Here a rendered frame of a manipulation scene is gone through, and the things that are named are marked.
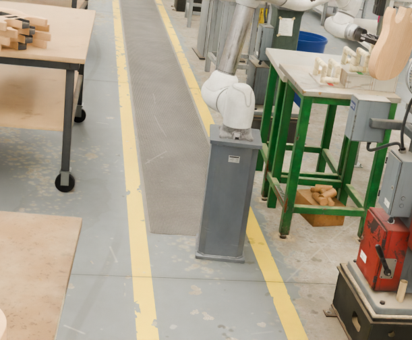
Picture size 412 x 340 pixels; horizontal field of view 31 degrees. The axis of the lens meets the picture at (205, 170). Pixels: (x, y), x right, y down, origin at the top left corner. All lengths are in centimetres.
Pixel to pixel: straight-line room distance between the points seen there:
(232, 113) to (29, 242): 188
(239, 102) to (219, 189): 48
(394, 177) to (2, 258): 183
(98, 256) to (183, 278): 49
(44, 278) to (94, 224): 236
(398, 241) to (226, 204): 104
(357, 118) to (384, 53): 66
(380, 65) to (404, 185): 88
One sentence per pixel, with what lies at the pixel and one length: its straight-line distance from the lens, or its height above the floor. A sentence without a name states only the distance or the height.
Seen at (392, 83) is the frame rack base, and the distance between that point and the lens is 445.
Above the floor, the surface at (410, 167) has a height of 90.
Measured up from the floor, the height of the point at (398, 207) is 71.
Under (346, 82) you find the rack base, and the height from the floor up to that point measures 97.
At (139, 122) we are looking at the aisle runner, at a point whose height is 0.
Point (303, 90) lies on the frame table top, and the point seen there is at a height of 93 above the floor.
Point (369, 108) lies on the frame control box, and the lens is 344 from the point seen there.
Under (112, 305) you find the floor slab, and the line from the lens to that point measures 366.
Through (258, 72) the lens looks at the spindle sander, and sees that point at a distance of 596.
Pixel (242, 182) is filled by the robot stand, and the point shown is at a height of 48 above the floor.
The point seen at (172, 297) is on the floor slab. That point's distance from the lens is 376.
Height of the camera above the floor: 196
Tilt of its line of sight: 21 degrees down
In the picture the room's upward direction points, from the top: 7 degrees clockwise
